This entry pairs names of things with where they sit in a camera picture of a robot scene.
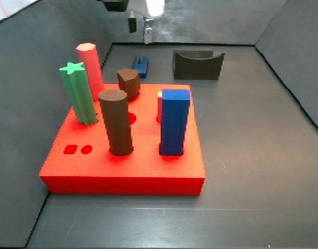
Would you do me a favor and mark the short brown pentagon peg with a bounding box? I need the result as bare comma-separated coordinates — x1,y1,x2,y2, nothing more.
116,68,141,100

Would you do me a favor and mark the short red-white peg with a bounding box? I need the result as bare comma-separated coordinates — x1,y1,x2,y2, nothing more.
157,91,162,122

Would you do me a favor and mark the tall blue square peg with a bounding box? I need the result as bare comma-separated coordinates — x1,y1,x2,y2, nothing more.
159,89,190,156

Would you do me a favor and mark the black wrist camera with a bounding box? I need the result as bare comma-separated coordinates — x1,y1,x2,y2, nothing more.
100,0,130,12

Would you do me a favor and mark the green star peg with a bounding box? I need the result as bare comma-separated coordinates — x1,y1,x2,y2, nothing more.
60,62,98,126

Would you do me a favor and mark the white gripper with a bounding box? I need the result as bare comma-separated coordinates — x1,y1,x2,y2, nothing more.
129,0,165,44

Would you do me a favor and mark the black curved regrasp stand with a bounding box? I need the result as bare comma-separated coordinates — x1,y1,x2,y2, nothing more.
173,50,225,80

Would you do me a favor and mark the blue square-circle object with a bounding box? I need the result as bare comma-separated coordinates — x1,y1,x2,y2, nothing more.
133,56,149,78

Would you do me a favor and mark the pink hexagonal peg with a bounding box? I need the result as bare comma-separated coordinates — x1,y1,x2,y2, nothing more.
75,43,104,101

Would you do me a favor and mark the red peg fixture block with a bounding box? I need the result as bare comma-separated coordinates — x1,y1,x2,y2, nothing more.
39,84,205,195

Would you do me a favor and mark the tall brown cylinder peg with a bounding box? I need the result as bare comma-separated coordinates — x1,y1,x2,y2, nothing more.
99,89,134,156

